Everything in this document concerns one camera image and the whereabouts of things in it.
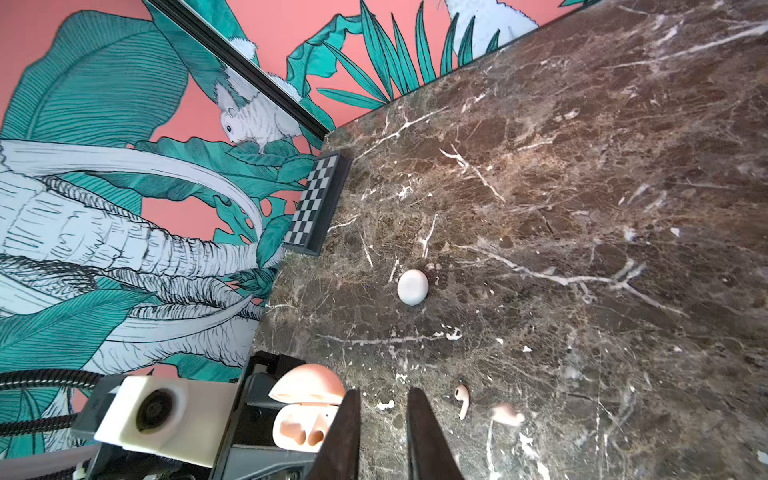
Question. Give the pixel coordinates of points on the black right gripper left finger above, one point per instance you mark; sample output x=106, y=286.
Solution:
x=338, y=457

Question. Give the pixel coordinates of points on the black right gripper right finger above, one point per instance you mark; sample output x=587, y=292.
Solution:
x=429, y=456

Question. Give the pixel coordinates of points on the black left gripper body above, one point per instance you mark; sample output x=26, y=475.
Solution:
x=247, y=450

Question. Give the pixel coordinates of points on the pink round disc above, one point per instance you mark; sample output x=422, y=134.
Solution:
x=310, y=395

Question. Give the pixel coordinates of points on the pink wireless earbud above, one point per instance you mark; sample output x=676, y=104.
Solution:
x=506, y=414
x=462, y=395

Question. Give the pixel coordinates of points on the white earbuds charging case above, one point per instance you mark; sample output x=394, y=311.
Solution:
x=413, y=287

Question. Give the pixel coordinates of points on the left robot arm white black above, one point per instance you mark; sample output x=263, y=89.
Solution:
x=110, y=461

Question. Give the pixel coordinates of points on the black white checkerboard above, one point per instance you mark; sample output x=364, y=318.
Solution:
x=317, y=205

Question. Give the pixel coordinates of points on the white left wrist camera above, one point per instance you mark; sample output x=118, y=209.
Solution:
x=176, y=418

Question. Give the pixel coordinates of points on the black metal frame post left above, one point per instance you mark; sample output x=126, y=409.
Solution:
x=185, y=17

